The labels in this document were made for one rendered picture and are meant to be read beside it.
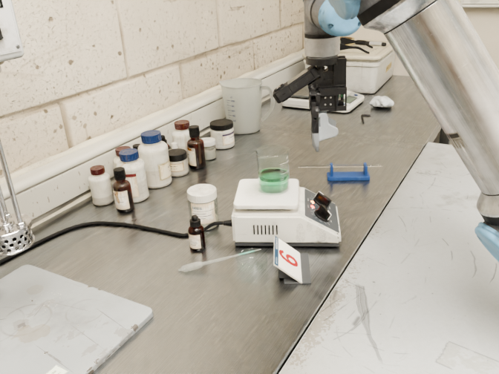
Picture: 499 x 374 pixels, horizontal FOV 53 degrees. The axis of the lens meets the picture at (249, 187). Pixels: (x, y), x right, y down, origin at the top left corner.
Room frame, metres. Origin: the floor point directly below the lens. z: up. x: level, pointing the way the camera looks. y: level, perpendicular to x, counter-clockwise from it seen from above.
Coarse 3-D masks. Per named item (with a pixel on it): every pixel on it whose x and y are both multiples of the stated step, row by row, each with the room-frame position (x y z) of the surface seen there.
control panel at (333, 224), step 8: (304, 192) 0.89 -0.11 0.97; (312, 192) 0.90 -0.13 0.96; (304, 200) 0.85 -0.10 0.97; (304, 208) 0.82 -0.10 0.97; (312, 208) 0.83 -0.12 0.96; (328, 208) 0.87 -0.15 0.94; (312, 216) 0.80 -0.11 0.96; (336, 216) 0.85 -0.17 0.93; (328, 224) 0.80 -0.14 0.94; (336, 224) 0.81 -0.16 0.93
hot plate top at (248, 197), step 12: (240, 180) 0.91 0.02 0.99; (252, 180) 0.91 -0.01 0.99; (240, 192) 0.86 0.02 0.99; (252, 192) 0.85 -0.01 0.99; (288, 192) 0.85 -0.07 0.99; (240, 204) 0.81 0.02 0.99; (252, 204) 0.80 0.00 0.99; (264, 204) 0.80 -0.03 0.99; (276, 204) 0.80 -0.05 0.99; (288, 204) 0.80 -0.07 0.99
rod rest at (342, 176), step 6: (330, 168) 1.08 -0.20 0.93; (366, 168) 1.07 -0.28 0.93; (330, 174) 1.08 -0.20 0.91; (336, 174) 1.09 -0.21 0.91; (342, 174) 1.09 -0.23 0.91; (348, 174) 1.09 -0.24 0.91; (354, 174) 1.09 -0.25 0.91; (360, 174) 1.08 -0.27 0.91; (366, 174) 1.07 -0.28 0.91; (330, 180) 1.08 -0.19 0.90; (336, 180) 1.08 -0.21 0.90; (342, 180) 1.08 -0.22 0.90; (348, 180) 1.07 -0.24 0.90; (354, 180) 1.07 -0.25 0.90
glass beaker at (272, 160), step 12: (276, 144) 0.90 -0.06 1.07; (264, 156) 0.89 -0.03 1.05; (276, 156) 0.83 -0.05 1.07; (288, 156) 0.86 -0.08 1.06; (264, 168) 0.84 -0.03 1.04; (276, 168) 0.84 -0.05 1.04; (288, 168) 0.85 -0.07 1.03; (264, 180) 0.84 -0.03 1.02; (276, 180) 0.84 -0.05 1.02; (288, 180) 0.85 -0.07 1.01; (264, 192) 0.84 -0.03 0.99; (276, 192) 0.84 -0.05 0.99
